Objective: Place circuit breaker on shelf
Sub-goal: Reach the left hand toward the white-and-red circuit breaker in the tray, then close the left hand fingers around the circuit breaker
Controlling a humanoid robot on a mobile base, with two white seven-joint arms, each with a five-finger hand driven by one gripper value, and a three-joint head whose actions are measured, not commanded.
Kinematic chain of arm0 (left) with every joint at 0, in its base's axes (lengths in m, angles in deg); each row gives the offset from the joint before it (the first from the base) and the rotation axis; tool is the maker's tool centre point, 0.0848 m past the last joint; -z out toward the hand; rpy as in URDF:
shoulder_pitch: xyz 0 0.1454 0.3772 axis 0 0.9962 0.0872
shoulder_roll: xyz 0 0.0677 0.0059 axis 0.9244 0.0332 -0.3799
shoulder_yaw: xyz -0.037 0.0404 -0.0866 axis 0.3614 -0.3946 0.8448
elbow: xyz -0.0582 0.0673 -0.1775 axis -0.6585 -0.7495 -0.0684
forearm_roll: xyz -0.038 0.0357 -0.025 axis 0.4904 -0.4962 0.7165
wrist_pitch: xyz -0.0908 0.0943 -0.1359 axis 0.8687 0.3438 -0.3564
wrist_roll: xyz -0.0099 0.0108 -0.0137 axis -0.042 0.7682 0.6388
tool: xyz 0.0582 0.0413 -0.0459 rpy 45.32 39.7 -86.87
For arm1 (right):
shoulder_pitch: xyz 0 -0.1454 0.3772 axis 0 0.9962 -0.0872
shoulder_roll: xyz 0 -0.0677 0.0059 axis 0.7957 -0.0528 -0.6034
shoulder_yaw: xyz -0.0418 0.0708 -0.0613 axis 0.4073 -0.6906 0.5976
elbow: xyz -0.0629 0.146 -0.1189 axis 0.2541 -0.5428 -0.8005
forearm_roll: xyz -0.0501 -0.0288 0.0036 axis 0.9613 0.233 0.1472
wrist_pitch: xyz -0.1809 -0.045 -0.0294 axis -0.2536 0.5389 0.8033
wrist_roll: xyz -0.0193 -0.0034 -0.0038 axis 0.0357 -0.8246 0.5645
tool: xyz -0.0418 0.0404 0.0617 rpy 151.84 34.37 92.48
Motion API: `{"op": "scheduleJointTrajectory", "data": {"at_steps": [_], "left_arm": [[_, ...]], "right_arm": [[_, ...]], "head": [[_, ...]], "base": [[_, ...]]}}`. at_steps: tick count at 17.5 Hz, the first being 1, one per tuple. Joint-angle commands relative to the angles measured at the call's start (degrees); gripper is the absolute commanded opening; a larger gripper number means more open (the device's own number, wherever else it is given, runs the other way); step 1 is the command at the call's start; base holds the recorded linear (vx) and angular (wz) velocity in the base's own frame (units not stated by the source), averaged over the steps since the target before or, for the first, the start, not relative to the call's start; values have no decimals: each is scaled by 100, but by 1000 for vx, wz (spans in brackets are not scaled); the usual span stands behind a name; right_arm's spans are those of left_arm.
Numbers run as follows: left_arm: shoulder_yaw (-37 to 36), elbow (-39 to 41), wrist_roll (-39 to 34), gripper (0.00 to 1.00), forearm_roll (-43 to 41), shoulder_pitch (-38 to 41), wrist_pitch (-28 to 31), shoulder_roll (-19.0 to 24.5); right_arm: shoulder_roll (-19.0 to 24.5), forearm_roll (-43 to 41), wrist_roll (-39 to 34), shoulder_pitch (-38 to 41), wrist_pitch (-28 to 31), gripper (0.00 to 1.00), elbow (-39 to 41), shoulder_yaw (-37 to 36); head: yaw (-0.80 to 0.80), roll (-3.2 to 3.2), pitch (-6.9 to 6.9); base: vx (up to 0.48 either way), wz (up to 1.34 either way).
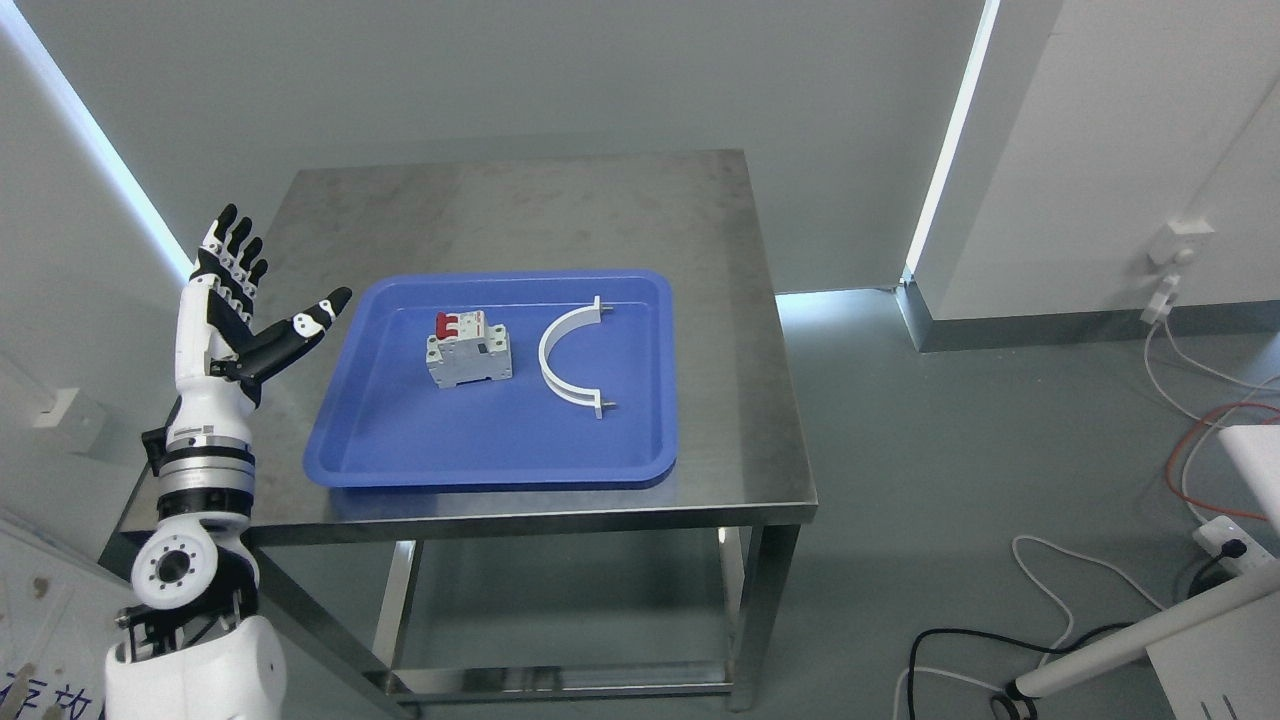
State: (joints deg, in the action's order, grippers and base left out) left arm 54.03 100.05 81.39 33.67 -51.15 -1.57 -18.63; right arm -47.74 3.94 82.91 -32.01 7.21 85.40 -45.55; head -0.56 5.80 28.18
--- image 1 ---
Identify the white stand leg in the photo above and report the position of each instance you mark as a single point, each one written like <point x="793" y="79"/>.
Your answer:
<point x="1131" y="642"/>

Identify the grey red circuit breaker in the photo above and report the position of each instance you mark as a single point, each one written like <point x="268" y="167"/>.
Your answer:
<point x="466" y="348"/>

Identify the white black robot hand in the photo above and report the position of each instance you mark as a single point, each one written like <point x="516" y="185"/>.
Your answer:
<point x="220" y="363"/>

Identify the white wall socket with plug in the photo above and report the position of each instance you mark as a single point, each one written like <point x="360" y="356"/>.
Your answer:
<point x="1175" y="246"/>

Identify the white wall switch box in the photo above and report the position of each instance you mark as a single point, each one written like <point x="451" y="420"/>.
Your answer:
<point x="61" y="414"/>

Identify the white box corner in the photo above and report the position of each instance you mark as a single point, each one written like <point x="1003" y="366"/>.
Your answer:
<point x="1254" y="450"/>

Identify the white power strip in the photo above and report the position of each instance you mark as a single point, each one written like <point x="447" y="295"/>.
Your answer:
<point x="1245" y="554"/>

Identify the blue plastic tray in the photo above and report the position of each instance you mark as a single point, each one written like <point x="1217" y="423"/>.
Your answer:
<point x="384" y="423"/>

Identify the white curved bracket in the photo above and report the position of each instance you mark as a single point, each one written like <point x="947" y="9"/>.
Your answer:
<point x="552" y="360"/>

